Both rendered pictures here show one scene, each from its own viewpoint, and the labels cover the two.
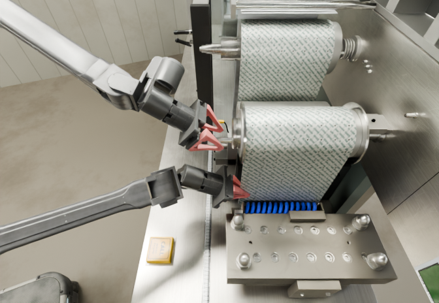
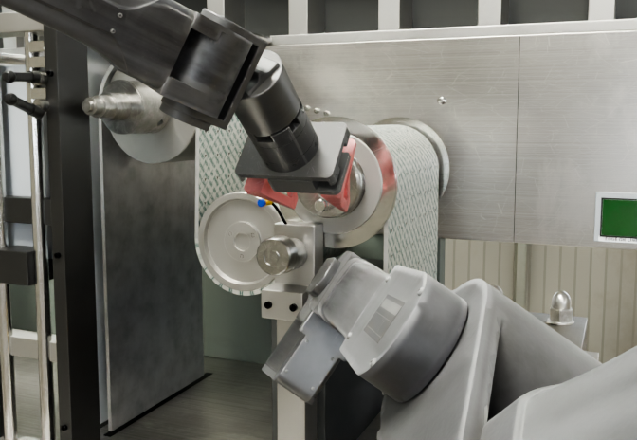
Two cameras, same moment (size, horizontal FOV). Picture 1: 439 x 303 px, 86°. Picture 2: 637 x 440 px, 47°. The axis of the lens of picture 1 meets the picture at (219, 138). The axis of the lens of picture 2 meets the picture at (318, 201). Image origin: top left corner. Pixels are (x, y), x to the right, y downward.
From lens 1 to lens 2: 0.79 m
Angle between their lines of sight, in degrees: 70
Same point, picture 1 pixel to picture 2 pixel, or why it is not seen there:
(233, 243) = not seen: hidden behind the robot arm
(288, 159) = (412, 192)
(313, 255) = not seen: hidden behind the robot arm
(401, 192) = (503, 192)
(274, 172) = (407, 240)
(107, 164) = not seen: outside the picture
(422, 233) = (562, 198)
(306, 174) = (424, 237)
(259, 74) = (221, 135)
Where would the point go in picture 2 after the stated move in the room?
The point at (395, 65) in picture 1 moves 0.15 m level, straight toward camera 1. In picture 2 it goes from (367, 77) to (424, 71)
